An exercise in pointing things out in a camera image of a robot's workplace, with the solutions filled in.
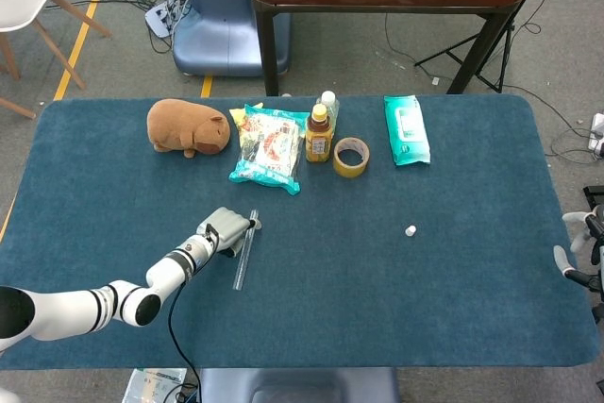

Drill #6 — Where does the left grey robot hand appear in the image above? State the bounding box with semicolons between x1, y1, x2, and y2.
195;207;263;259

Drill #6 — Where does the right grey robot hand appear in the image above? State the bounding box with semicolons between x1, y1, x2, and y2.
552;207;604;291

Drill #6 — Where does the clear glass test tube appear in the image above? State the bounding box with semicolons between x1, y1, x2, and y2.
232;208;260;292

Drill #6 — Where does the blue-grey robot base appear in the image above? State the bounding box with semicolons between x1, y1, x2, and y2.
195;367;402;403

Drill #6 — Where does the black equipment stand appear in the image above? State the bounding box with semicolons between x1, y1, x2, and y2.
583;184;604;209

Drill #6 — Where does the teal snack bag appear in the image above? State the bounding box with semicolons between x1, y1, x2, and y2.
228;103;311;195

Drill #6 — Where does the brown capybara plush toy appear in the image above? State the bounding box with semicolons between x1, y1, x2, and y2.
146;98;232;160

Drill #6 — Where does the yellow snack packet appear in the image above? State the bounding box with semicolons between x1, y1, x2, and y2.
228;101;264;133

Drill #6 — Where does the yellow-capped tea bottle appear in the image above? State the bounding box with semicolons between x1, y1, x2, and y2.
305;103;331;163

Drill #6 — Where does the yellow packing tape roll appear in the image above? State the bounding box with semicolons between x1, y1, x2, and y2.
332;136;371;179

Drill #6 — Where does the blue table mat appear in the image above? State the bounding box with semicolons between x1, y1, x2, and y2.
0;93;601;370

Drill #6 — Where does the clear white-capped bottle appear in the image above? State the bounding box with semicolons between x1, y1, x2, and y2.
315;90;340;135

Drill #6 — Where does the clear plastic bag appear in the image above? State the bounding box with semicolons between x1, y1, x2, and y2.
125;367;190;403

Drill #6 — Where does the black tripod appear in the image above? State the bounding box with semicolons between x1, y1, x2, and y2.
413;0;562;94

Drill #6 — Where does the green wet wipes pack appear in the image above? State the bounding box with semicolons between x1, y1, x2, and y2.
382;93;432;167

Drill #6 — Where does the white power strip with plugs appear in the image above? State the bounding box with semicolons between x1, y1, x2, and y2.
144;1;190;39

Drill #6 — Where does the white wall power strip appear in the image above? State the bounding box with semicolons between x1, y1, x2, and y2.
589;112;604;159

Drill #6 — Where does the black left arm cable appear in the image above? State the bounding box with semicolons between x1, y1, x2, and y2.
167;226;221;403

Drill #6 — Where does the blue-grey machine pedestal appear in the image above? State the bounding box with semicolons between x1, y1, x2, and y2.
172;0;292;78

